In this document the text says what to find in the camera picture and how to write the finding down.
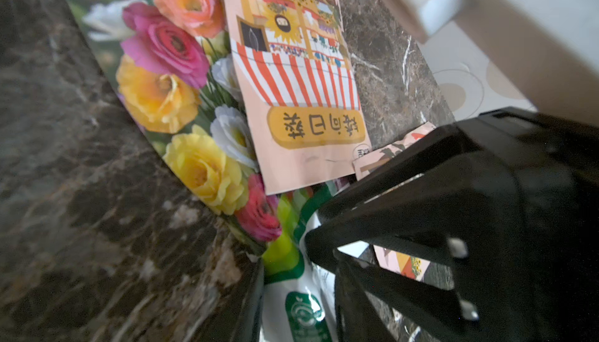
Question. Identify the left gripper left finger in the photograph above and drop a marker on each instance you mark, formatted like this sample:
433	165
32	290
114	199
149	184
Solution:
240	320

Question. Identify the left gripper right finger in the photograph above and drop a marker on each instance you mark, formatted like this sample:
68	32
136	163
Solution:
356	317

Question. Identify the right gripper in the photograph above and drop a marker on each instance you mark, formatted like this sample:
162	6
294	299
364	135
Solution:
442	201

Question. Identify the orange striped seed packet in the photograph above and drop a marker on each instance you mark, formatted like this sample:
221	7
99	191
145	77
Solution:
397	262

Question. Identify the pink striped seed packet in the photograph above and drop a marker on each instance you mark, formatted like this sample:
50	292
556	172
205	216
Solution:
299	89

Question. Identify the flower seed packet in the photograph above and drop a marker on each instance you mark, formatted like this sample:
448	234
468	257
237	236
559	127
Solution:
170	63

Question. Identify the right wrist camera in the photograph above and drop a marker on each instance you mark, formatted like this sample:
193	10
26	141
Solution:
547	48

